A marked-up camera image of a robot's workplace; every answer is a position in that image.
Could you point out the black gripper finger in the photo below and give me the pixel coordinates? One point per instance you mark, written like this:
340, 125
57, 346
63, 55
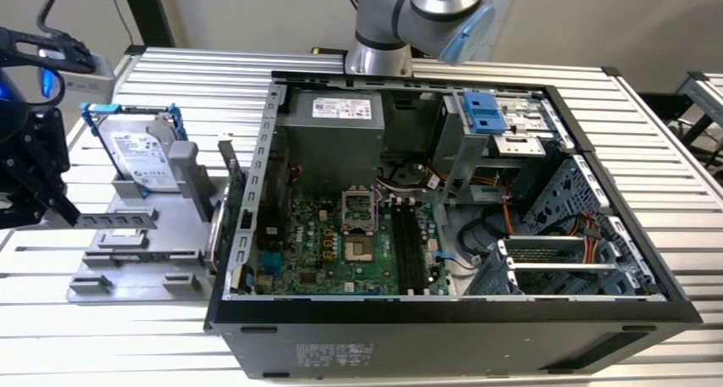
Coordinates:
59, 192

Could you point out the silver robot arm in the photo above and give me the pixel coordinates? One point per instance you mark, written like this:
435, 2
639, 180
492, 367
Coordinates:
440, 6

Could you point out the hard disk in blue carrier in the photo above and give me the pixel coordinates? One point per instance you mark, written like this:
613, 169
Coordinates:
132, 150

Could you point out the grey plastic parts rack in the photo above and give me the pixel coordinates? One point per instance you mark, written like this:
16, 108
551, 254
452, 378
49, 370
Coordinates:
169, 234

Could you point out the green graphics card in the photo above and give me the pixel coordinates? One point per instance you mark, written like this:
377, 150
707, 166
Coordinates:
232, 192

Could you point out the green motherboard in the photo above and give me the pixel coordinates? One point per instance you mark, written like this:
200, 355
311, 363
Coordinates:
316, 272

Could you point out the grey power supply unit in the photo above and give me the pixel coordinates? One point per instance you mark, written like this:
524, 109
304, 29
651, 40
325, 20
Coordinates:
333, 150

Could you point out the CPU socket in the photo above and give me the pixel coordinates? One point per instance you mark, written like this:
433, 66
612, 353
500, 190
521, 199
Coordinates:
359, 248

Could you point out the thin locking lever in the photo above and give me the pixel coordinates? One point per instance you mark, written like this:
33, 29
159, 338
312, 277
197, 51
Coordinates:
376, 213

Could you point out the black yellow plug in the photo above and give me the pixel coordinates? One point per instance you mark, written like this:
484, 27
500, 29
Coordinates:
316, 51

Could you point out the black open PC case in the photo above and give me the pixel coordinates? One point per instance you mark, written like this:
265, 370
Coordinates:
395, 344

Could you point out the metal optical drive cage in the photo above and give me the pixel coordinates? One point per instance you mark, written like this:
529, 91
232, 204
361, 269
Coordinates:
468, 171

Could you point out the blue drive latch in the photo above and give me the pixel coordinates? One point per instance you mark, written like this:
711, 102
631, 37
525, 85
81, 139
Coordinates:
480, 116

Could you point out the metal disk bay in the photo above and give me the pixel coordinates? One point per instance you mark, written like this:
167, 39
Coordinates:
564, 266

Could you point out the metal slat side table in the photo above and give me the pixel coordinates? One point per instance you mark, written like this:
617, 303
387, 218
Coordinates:
703, 86

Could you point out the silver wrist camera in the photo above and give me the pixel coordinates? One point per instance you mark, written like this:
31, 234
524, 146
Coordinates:
91, 84

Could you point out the black camera bracket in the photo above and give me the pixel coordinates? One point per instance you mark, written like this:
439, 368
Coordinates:
73, 50

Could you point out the black upright post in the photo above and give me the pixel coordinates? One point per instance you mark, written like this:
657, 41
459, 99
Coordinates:
149, 14

